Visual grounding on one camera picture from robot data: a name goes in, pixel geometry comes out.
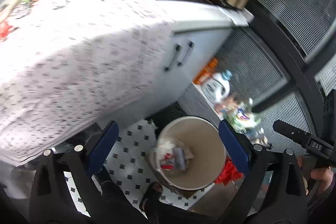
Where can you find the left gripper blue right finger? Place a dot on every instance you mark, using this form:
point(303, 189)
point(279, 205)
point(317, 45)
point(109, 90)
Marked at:
point(238, 154)

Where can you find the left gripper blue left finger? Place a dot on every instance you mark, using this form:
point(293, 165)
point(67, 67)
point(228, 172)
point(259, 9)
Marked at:
point(102, 148)

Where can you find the green snack wrapper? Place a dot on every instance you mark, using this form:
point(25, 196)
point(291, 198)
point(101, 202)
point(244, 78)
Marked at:
point(182, 156)

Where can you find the white tissue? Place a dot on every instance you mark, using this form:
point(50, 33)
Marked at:
point(165, 145)

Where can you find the red wrapper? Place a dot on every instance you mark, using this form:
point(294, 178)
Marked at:
point(5, 30)

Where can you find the beige round trash bin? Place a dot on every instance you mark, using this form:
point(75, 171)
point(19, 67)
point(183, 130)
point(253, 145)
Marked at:
point(202, 138)

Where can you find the person right hand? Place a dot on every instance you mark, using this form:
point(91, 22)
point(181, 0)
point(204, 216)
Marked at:
point(324, 176)

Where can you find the red plastic bag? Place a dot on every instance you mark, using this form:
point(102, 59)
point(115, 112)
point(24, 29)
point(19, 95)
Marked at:
point(228, 174)

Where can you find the white green plastic bag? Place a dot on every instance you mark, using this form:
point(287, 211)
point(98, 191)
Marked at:
point(241, 118)

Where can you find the white laundry detergent bottle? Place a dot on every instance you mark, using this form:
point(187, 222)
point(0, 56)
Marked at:
point(217, 86)

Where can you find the grey cabinet left door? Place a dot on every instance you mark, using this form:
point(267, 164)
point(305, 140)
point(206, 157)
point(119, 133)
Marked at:
point(147, 92)

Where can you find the grey cabinet door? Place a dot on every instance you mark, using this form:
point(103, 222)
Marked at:
point(190, 52)
point(147, 92)

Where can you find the orange cleaner bottle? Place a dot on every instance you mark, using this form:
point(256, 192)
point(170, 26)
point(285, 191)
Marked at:
point(206, 72)

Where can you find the white patterned tablecloth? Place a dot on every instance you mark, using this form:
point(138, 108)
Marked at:
point(65, 63)

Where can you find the grey cabinet right door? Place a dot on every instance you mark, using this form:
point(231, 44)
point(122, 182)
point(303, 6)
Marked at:
point(190, 52)

